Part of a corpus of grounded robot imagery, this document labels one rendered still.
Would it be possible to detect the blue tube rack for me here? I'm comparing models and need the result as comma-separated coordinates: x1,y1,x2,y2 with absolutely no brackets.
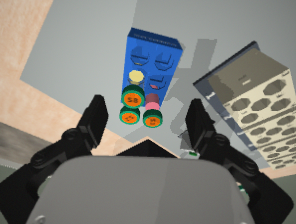
122,28,183,107

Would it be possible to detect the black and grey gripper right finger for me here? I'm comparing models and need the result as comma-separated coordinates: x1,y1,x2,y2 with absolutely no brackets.
185,98,294,224

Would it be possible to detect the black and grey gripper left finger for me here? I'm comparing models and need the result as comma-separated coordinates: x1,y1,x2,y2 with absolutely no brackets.
0,95,109,224

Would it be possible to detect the cream bucket adapter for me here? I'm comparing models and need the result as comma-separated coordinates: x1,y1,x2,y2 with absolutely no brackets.
242,106,296,147
256,134,296,161
267,152,296,170
207,48,296,129

